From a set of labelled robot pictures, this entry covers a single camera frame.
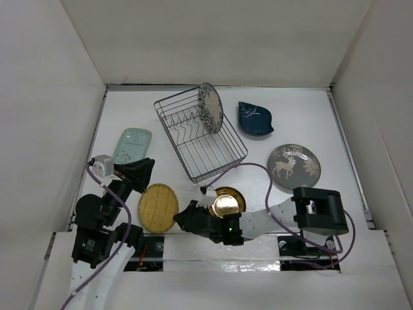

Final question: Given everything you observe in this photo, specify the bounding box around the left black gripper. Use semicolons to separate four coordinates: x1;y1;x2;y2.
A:
103;156;154;224

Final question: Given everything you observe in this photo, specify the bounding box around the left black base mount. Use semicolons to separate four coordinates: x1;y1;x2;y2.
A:
124;234;165;272

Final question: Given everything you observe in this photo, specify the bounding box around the round bamboo woven plate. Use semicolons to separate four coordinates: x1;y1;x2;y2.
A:
137;183;179;234

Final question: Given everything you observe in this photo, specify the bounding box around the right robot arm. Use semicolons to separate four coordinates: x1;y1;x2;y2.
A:
173;187;349;254

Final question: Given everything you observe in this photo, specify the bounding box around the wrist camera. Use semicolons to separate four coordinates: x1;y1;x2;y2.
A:
197;185;217;208
91;155;114;178

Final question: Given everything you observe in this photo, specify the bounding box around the grey wire dish rack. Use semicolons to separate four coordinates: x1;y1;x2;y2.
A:
154;86;248;183

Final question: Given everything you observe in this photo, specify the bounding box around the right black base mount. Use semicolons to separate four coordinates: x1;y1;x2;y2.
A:
277;235;340;271

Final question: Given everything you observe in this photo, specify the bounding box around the grey deer plate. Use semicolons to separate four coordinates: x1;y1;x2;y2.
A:
268;144;321;190

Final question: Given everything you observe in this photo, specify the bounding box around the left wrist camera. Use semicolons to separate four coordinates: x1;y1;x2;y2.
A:
91;155;114;178

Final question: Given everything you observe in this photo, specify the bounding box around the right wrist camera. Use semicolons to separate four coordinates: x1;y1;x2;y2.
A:
197;185;217;208

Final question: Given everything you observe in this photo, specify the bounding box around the blue floral round plate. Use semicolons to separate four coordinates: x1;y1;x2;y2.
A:
197;82;224;134

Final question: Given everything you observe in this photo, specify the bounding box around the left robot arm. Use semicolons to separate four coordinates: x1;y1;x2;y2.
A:
61;155;155;309

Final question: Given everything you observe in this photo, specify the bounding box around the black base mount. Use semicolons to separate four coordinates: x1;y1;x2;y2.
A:
124;234;165;272
277;235;340;271

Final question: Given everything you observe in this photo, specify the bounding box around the light green rectangular plate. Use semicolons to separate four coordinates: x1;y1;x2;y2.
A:
113;128;152;165

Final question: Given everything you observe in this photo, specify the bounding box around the gold and black plate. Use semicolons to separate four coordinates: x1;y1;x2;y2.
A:
209;187;247;218

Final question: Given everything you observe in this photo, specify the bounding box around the dark blue leaf dish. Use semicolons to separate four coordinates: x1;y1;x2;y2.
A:
238;101;274;136

